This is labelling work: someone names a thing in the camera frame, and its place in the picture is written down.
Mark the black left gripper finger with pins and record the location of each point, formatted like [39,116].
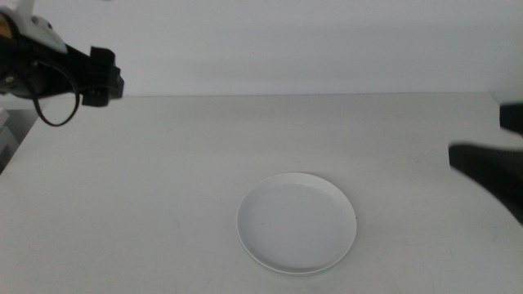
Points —
[98,96]
[104,61]

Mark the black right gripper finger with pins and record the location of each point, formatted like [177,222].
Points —
[494,171]
[512,118]

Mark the white shallow bowl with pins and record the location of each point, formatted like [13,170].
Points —
[296,222]

